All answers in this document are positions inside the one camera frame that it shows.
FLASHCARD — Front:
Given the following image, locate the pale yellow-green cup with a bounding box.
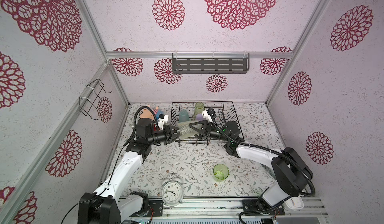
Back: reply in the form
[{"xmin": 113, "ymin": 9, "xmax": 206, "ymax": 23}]
[{"xmin": 177, "ymin": 121, "xmax": 198, "ymax": 140}]

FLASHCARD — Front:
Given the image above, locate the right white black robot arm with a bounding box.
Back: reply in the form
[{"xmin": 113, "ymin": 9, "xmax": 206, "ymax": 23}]
[{"xmin": 188, "ymin": 121, "xmax": 316, "ymax": 215}]

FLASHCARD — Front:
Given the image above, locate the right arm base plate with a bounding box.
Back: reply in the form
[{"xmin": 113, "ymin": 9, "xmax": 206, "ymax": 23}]
[{"xmin": 241, "ymin": 199, "xmax": 285, "ymax": 216}]

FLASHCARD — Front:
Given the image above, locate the grey slotted wall shelf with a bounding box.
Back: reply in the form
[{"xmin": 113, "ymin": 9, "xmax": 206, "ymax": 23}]
[{"xmin": 171, "ymin": 53, "xmax": 250, "ymax": 74}]

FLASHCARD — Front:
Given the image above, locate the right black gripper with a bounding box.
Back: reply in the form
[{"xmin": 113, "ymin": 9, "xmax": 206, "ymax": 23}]
[{"xmin": 189, "ymin": 123, "xmax": 232, "ymax": 145}]

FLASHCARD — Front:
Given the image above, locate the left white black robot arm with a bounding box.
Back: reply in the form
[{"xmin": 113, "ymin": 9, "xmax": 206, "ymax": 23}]
[{"xmin": 73, "ymin": 106, "xmax": 180, "ymax": 224}]

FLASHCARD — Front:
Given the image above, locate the white square timer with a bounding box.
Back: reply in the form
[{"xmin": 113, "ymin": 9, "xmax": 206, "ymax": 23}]
[{"xmin": 283, "ymin": 196, "xmax": 304, "ymax": 212}]

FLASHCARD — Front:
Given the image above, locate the black wire dish rack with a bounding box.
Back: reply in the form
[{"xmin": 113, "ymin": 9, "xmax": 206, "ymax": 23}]
[{"xmin": 171, "ymin": 101, "xmax": 244, "ymax": 146}]

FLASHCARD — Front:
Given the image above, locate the purple plastic cup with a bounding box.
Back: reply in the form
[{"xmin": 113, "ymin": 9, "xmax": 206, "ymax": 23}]
[{"xmin": 195, "ymin": 114, "xmax": 205, "ymax": 121}]

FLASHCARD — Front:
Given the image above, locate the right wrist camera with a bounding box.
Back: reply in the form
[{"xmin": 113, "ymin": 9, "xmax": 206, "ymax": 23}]
[{"xmin": 202, "ymin": 108, "xmax": 216, "ymax": 123}]

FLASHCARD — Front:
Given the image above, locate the tall green translucent cup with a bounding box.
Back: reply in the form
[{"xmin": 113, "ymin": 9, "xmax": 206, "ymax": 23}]
[{"xmin": 194, "ymin": 102, "xmax": 205, "ymax": 118}]

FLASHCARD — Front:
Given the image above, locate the white twin-bell alarm clock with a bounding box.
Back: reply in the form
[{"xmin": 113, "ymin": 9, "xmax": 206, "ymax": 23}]
[{"xmin": 161, "ymin": 178, "xmax": 184, "ymax": 207}]

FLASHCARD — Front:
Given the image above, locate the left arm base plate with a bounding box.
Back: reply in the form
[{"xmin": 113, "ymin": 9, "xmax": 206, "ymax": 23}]
[{"xmin": 130, "ymin": 199, "xmax": 164, "ymax": 218}]

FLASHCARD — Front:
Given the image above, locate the bright green cup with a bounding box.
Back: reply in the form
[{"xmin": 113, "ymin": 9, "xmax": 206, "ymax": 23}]
[{"xmin": 213, "ymin": 164, "xmax": 229, "ymax": 182}]

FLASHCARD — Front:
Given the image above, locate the plush doll toy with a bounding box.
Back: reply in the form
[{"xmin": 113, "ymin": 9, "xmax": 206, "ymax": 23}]
[{"xmin": 139, "ymin": 105, "xmax": 164, "ymax": 121}]

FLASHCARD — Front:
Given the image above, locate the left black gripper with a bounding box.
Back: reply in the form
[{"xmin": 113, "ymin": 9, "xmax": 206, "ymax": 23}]
[{"xmin": 147, "ymin": 124, "xmax": 184, "ymax": 146}]

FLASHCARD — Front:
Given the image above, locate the teal translucent cup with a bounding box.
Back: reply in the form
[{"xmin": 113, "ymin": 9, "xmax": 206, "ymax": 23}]
[{"xmin": 179, "ymin": 109, "xmax": 190, "ymax": 123}]

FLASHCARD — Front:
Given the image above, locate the black wire wall holder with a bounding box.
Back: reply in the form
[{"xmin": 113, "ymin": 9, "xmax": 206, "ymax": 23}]
[{"xmin": 78, "ymin": 79, "xmax": 112, "ymax": 121}]

